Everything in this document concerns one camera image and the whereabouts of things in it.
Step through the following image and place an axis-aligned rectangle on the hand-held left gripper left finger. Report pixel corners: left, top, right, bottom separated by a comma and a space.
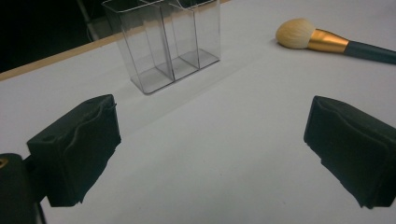
26, 93, 122, 208

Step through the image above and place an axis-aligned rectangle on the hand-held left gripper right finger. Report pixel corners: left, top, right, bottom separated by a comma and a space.
303, 95, 396, 210

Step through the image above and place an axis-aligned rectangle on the makeup brush with gold ferrule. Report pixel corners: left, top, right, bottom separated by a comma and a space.
275, 17, 396, 66

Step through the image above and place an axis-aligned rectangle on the clear plastic compartment organizer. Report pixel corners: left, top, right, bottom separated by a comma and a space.
101, 0, 221, 95

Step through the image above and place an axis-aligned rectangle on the metal stand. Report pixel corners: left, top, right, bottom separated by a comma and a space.
76, 0, 108, 42

